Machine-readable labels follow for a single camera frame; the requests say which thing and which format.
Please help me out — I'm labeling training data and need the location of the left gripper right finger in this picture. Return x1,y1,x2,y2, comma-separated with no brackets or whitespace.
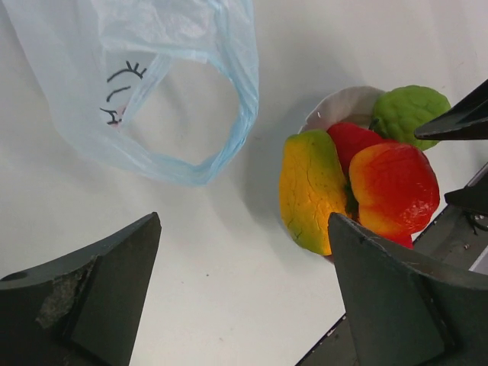
329,213,487,365

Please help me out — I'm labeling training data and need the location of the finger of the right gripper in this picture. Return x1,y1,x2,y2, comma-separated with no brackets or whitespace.
414,80,488,141

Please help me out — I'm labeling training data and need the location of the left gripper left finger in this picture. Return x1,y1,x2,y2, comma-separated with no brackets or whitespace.
1,213,162,365

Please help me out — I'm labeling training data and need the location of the green custard apple toy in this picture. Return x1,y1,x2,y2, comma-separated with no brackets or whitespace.
369,85,451,151

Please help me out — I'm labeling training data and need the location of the orange red tomato toy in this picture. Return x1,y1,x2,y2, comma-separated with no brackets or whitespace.
348,143,440,238

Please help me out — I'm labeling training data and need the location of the red bell pepper toy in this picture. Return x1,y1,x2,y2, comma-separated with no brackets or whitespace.
326,121,415,251

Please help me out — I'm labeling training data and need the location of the yellow orange mango toy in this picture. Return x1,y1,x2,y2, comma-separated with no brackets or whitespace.
278,130,347,256

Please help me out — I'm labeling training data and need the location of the light blue plastic bag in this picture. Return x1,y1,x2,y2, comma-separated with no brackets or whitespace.
4,1,259,186

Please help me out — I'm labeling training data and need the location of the white paper plate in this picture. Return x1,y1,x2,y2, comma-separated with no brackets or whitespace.
299,85,388,268

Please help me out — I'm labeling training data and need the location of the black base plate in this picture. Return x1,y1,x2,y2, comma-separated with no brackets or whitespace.
295,163,488,366

